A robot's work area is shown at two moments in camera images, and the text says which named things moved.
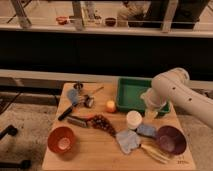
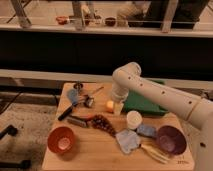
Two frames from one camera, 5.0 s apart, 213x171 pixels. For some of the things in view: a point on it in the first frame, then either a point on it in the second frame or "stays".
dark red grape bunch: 102,122 stays
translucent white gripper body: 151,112 → 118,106
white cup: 134,119 stays
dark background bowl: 110,21 stays
